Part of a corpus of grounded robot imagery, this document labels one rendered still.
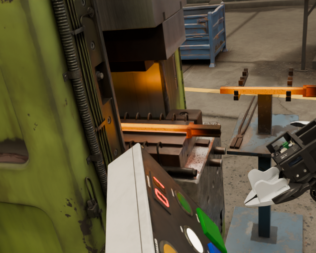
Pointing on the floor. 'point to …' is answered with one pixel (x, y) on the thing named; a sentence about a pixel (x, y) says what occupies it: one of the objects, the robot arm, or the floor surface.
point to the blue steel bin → (204, 32)
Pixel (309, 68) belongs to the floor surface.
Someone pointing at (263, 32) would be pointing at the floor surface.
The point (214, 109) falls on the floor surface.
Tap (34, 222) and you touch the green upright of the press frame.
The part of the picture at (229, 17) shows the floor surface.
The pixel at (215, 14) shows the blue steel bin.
